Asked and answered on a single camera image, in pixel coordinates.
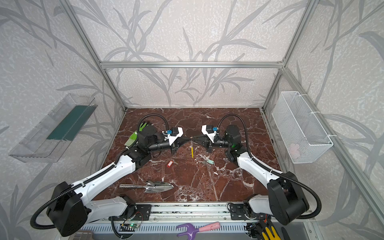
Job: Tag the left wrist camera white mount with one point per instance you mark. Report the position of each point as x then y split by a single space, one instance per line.
172 134

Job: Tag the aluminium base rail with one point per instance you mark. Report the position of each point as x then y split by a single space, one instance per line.
178 212

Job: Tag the green work glove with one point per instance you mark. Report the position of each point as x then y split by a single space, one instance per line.
131 141

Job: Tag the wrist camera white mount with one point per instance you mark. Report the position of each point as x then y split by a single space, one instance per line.
172 134
210 131

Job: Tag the silver garden trowel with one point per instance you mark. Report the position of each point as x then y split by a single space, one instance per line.
151 187

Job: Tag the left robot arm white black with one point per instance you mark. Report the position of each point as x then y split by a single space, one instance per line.
72 206

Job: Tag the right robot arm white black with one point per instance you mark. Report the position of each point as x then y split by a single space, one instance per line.
288 199

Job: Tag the clear plastic wall tray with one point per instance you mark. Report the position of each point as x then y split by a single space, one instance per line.
47 142

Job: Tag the purple pink garden fork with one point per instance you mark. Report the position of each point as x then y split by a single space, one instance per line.
191 231

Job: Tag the yellow black glove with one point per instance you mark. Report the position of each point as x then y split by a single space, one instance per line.
265 230

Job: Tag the small red key cap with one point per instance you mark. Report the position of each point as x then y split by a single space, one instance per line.
170 164

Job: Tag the white wire basket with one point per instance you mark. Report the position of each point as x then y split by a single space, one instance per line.
303 135

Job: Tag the small green circuit board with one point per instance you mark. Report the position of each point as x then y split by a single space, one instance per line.
129 227

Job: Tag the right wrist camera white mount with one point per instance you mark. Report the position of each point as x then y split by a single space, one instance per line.
210 131

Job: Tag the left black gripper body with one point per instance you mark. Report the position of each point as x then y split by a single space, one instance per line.
176 143

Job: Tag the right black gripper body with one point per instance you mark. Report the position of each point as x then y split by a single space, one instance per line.
208 142

